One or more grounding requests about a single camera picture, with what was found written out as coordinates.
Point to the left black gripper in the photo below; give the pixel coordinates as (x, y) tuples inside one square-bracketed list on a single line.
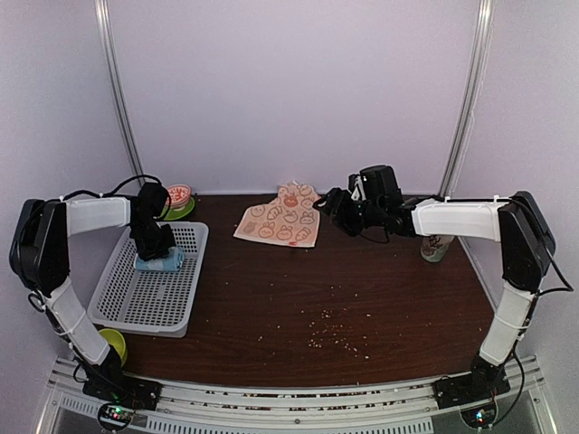
[(168, 241)]

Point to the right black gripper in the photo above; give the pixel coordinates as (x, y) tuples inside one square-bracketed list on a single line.
[(339, 196)]

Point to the blue polka dot towel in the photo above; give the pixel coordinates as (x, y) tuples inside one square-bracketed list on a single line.
[(172, 262)]

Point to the white plastic basket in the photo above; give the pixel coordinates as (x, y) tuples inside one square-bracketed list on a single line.
[(150, 302)]

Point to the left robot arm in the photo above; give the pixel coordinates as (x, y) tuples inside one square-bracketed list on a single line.
[(39, 256)]

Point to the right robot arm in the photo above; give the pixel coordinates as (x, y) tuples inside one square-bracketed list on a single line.
[(515, 224)]

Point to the green saucer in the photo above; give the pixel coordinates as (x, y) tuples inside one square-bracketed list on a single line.
[(176, 214)]

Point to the red patterned small bowl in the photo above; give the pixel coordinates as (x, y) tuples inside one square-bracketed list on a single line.
[(179, 196)]

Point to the beige patterned mug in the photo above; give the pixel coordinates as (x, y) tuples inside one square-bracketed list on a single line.
[(434, 247)]

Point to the beige bunny print towel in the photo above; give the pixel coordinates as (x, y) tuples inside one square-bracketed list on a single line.
[(288, 220)]

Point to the lime green bowl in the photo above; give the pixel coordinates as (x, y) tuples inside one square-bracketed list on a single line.
[(116, 339)]

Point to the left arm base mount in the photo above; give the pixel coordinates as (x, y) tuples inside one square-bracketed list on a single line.
[(134, 393)]

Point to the front aluminium rail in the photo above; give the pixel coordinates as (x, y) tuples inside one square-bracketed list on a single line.
[(409, 407)]

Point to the right aluminium frame post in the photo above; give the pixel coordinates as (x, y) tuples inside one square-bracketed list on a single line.
[(474, 82)]

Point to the aluminium frame post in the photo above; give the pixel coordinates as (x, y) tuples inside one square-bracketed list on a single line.
[(119, 100), (474, 82)]

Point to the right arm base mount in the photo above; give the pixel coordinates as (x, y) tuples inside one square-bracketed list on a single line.
[(462, 390)]

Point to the left aluminium frame post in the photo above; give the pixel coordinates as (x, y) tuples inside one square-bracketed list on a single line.
[(119, 100)]

